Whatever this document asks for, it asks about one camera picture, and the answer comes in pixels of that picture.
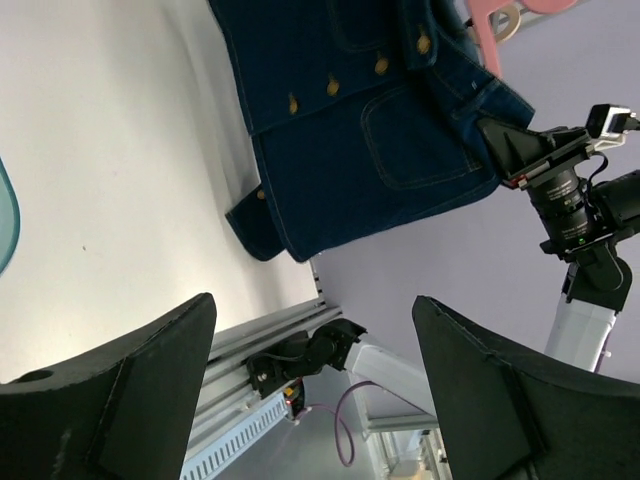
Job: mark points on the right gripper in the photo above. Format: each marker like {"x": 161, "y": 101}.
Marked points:
{"x": 543, "y": 165}

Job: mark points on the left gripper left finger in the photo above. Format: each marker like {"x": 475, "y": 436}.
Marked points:
{"x": 123, "y": 410}

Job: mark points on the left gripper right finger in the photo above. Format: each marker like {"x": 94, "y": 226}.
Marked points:
{"x": 506, "y": 411}

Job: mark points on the pink plastic hanger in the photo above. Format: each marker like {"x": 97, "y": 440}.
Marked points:
{"x": 478, "y": 27}

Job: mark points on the dark denim skirt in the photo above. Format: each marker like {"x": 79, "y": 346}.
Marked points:
{"x": 362, "y": 116}

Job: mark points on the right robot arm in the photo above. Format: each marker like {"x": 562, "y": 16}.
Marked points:
{"x": 593, "y": 294}

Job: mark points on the beige wooden hanger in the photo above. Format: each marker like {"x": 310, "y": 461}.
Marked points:
{"x": 508, "y": 20}

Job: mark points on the teal plastic basin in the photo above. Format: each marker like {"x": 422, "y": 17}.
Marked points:
{"x": 10, "y": 220}

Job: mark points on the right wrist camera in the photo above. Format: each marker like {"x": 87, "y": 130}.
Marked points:
{"x": 608, "y": 125}

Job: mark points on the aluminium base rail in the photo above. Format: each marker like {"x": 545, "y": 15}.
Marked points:
{"x": 226, "y": 395}

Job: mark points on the slotted cable duct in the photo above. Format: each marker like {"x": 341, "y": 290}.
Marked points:
{"x": 220, "y": 453}

